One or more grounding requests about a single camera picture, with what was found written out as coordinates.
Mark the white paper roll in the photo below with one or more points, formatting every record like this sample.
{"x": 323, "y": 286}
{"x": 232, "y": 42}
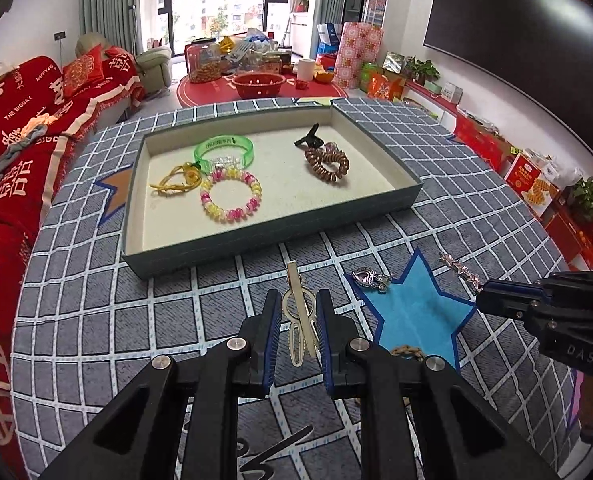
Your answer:
{"x": 305, "y": 71}

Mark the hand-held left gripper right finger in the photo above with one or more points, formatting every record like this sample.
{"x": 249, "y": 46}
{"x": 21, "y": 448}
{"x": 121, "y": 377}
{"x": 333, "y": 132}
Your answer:
{"x": 326, "y": 340}

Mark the white plastic bag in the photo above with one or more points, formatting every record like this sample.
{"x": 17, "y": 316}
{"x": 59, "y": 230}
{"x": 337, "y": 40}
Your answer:
{"x": 561, "y": 175}

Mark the red low shelf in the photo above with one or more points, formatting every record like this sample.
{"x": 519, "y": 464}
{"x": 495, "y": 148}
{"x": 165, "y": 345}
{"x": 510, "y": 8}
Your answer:
{"x": 436, "y": 100}

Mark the sofa with red printed cover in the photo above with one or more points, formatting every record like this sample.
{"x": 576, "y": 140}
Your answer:
{"x": 6, "y": 240}

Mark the cream metal hair clip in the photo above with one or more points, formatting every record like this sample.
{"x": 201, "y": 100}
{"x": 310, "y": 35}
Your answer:
{"x": 292, "y": 280}

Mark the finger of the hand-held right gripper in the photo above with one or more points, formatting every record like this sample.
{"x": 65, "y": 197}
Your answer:
{"x": 501, "y": 308}
{"x": 506, "y": 289}

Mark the silver foil bag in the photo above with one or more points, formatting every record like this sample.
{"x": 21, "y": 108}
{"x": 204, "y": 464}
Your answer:
{"x": 394, "y": 61}

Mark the pile of household clutter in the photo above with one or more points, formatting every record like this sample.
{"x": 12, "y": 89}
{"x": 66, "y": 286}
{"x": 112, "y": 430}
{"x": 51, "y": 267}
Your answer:
{"x": 256, "y": 50}

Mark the green curtain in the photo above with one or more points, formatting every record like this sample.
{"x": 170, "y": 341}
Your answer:
{"x": 326, "y": 5}
{"x": 106, "y": 0}

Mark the silver heart hair clip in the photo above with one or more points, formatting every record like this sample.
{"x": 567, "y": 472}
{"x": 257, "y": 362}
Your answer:
{"x": 366, "y": 277}

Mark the beige armchair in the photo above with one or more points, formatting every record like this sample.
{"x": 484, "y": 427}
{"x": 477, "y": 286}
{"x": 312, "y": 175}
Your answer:
{"x": 151, "y": 65}

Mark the star rhinestone hair clip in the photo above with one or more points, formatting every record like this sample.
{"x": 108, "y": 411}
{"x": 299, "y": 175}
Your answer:
{"x": 459, "y": 266}

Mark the green gift bag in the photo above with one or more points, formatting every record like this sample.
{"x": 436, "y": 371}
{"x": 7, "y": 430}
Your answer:
{"x": 369, "y": 75}

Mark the wall television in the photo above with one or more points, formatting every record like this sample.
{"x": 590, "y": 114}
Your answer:
{"x": 526, "y": 45}

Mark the red waffle snack box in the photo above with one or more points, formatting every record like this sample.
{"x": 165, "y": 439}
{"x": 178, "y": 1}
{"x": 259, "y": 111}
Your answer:
{"x": 529, "y": 185}

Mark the orange red gift bag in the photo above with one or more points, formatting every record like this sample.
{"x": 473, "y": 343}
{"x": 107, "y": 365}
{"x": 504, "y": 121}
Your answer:
{"x": 384, "y": 87}

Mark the blue white box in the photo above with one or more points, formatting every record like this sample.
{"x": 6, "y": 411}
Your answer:
{"x": 329, "y": 34}

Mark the grey plaid star blanket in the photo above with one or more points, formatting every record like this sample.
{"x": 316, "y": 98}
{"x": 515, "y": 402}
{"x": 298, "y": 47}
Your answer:
{"x": 126, "y": 320}

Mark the large red gift box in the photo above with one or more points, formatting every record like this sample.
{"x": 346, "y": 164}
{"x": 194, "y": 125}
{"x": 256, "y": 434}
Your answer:
{"x": 481, "y": 142}

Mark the green translucent bangle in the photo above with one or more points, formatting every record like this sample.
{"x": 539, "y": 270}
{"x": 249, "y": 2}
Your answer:
{"x": 226, "y": 142}

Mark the flat red box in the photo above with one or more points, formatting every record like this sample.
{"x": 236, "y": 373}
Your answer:
{"x": 566, "y": 235}

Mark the leafy potted plant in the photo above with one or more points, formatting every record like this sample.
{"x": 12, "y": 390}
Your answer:
{"x": 586, "y": 197}

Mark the orange bowl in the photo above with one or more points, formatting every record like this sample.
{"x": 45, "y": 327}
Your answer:
{"x": 325, "y": 77}

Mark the red plastic basket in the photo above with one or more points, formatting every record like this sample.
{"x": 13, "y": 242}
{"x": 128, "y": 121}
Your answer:
{"x": 256, "y": 87}

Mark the black claw hair clip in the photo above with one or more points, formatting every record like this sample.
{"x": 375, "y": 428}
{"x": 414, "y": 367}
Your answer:
{"x": 310, "y": 139}

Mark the small potted plant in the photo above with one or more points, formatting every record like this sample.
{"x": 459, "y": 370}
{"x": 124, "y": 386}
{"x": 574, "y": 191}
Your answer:
{"x": 424, "y": 69}

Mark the red patterned gift box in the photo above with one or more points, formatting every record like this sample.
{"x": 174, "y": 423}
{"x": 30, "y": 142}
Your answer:
{"x": 359, "y": 55}

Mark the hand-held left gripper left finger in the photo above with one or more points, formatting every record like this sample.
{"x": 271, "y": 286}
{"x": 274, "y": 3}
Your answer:
{"x": 271, "y": 340}

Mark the clear snack jar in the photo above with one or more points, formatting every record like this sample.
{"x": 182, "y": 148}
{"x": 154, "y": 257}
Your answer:
{"x": 204, "y": 62}

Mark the red embroidered pillow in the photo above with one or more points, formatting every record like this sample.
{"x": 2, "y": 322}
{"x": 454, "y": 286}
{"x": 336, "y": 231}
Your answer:
{"x": 84, "y": 72}

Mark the grey shallow tray box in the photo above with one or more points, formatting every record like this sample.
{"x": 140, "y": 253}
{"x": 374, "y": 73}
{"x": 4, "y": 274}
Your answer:
{"x": 296, "y": 195}

